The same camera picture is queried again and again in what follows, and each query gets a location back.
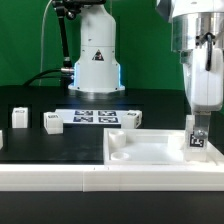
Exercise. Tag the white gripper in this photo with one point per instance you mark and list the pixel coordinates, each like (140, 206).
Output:
(204, 89)

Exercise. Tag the white sheet with tags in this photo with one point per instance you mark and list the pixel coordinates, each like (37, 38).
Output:
(80, 116)

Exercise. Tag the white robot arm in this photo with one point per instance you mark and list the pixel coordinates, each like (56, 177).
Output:
(197, 35)

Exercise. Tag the white U-shaped obstacle fence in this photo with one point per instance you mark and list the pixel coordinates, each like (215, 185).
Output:
(112, 177)

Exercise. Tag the white square tabletop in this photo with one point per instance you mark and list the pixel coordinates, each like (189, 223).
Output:
(153, 147)

